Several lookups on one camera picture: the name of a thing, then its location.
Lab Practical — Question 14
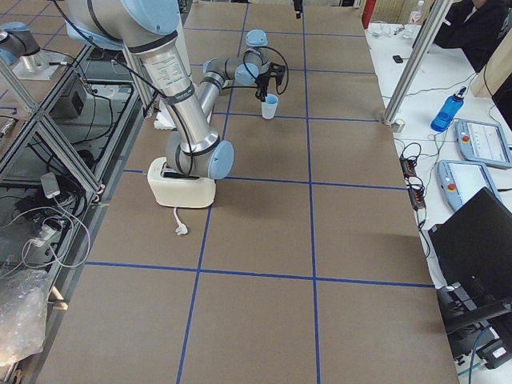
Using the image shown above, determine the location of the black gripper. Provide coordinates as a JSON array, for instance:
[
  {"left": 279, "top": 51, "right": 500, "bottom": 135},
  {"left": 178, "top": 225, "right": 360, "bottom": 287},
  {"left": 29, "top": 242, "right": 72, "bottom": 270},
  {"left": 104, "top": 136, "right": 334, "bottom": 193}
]
[{"left": 255, "top": 0, "right": 302, "bottom": 101}]

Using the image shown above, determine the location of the light blue cup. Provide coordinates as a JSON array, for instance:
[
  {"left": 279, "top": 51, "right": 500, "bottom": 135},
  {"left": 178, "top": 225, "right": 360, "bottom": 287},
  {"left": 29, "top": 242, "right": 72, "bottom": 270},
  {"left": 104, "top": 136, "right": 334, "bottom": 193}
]
[
  {"left": 261, "top": 103, "right": 278, "bottom": 120},
  {"left": 262, "top": 94, "right": 279, "bottom": 106}
]

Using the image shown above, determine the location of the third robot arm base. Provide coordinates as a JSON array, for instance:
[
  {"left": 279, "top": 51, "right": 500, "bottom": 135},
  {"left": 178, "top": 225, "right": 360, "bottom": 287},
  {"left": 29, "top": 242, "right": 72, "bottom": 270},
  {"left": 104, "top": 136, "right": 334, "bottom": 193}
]
[{"left": 1, "top": 22, "right": 57, "bottom": 81}]

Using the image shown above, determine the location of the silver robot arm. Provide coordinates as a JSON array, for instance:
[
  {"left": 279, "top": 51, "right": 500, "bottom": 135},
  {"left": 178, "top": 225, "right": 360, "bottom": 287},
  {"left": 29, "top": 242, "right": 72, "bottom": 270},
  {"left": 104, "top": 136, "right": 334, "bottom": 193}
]
[{"left": 64, "top": 1, "right": 286, "bottom": 179}]

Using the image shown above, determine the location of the white pillar with base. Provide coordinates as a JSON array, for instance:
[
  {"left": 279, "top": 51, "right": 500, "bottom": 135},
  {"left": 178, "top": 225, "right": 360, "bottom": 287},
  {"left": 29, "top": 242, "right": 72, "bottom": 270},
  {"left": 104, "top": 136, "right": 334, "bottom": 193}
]
[{"left": 153, "top": 23, "right": 193, "bottom": 131}]

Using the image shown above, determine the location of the blue water bottle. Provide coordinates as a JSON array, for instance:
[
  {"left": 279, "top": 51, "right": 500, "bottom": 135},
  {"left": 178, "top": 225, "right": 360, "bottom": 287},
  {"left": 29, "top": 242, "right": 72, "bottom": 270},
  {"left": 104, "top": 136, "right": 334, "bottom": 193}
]
[{"left": 430, "top": 86, "right": 466, "bottom": 133}]

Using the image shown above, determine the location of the cream toaster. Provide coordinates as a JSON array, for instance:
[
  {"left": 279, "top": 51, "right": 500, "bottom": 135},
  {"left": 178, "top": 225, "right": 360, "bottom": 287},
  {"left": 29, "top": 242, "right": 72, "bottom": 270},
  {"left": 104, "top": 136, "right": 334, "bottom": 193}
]
[{"left": 146, "top": 157, "right": 216, "bottom": 209}]

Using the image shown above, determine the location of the person in black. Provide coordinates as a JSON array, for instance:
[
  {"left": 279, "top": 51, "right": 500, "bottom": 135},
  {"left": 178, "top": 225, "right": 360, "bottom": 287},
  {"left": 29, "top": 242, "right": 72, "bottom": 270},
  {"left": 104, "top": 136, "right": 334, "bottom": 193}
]
[{"left": 434, "top": 0, "right": 508, "bottom": 73}]

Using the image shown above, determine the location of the orange black adapter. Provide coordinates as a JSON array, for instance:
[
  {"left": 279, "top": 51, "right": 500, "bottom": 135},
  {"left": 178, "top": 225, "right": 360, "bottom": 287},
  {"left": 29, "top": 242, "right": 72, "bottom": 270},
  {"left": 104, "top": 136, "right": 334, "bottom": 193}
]
[{"left": 399, "top": 156, "right": 426, "bottom": 211}]

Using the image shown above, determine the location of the near teach pendant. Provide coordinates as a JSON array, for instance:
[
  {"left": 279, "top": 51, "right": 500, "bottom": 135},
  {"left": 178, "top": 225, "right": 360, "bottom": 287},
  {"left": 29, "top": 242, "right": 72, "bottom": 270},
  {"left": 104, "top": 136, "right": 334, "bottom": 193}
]
[{"left": 437, "top": 160, "right": 501, "bottom": 211}]

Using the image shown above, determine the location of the teach pendant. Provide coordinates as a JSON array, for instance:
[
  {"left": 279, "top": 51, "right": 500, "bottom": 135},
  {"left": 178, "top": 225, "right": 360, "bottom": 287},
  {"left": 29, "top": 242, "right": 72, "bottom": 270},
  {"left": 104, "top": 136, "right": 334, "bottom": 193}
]
[
  {"left": 455, "top": 119, "right": 511, "bottom": 169},
  {"left": 437, "top": 160, "right": 501, "bottom": 211}
]

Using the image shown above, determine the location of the far teach pendant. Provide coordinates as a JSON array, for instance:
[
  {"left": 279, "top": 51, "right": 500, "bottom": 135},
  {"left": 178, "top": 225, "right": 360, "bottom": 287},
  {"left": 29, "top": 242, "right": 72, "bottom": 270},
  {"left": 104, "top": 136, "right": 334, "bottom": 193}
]
[{"left": 455, "top": 119, "right": 511, "bottom": 169}]

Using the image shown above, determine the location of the black laptop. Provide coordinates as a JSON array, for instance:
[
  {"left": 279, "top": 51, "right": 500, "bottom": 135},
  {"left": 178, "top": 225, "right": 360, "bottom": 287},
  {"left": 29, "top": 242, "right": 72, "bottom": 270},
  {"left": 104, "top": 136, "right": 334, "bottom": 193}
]
[{"left": 428, "top": 187, "right": 511, "bottom": 299}]

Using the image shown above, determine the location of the plastic bag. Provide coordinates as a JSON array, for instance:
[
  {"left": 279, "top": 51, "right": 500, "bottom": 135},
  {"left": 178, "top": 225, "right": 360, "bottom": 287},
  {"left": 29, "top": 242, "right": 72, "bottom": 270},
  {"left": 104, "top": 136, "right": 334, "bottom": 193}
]
[{"left": 1, "top": 270, "right": 49, "bottom": 366}]

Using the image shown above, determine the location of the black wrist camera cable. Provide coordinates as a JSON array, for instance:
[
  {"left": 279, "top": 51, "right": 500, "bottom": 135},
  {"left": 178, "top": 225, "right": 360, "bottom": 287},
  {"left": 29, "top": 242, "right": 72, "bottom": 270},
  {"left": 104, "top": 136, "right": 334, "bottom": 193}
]
[{"left": 242, "top": 45, "right": 289, "bottom": 95}]

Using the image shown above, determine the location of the aluminium frame post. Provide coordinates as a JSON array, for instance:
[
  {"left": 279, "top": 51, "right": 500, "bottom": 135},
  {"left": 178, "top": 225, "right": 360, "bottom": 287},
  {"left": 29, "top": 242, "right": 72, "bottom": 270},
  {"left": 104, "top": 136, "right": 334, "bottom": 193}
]
[{"left": 382, "top": 0, "right": 453, "bottom": 133}]

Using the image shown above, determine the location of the white toaster plug cable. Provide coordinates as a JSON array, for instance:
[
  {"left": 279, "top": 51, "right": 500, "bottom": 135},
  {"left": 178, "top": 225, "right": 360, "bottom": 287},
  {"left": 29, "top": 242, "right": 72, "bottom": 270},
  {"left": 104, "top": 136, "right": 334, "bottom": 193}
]
[{"left": 171, "top": 206, "right": 191, "bottom": 237}]

